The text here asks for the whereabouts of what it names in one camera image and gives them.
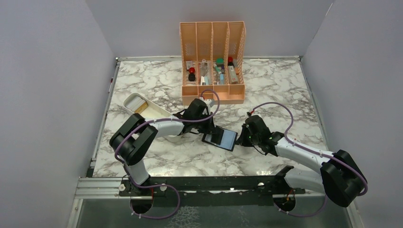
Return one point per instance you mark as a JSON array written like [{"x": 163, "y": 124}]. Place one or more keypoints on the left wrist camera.
[{"x": 209, "y": 102}]

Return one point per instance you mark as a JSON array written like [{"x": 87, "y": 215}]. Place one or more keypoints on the white plastic tray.
[{"x": 152, "y": 112}]

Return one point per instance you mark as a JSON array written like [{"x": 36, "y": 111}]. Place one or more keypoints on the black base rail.
[{"x": 211, "y": 192}]

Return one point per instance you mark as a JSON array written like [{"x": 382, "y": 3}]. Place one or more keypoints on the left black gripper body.
[{"x": 203, "y": 127}]

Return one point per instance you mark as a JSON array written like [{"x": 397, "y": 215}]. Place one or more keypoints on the black round item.
[{"x": 192, "y": 77}]

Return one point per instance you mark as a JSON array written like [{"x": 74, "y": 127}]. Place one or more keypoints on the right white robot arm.
[{"x": 334, "y": 174}]

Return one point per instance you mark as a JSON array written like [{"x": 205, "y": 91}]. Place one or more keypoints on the black leather card holder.
[{"x": 228, "y": 140}]

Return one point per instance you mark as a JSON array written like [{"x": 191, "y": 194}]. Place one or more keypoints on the gold credit card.
[{"x": 141, "y": 107}]

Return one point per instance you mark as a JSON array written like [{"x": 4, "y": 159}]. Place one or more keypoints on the orange desk organizer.
[{"x": 201, "y": 44}]

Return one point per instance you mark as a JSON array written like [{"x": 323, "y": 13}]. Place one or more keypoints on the grey stapler box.
[{"x": 233, "y": 78}]

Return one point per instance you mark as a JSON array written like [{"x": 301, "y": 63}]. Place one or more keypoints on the green cap item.
[{"x": 220, "y": 61}]

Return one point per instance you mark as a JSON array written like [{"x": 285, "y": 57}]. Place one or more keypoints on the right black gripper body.
[{"x": 248, "y": 139}]

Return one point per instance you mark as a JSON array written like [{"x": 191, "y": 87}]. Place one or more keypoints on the red cap bottle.
[{"x": 230, "y": 61}]

